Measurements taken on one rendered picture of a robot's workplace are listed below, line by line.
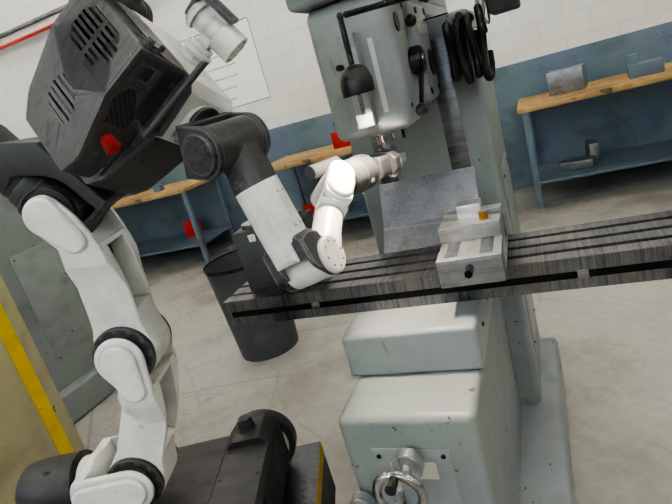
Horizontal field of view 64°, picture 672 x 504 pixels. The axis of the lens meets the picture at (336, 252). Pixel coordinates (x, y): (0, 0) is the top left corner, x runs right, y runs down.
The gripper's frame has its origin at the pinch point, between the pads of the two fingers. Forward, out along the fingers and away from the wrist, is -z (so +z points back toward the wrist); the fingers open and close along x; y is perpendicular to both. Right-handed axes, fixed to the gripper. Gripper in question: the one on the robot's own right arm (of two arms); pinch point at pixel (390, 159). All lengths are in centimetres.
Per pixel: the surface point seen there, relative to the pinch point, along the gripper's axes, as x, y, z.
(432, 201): 11.2, 20.9, -30.9
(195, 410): 174, 124, -3
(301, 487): 27, 84, 40
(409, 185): 18.8, 14.9, -30.9
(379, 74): -8.0, -21.3, 6.8
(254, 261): 41, 20, 22
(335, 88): 2.5, -20.9, 11.1
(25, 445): 153, 81, 78
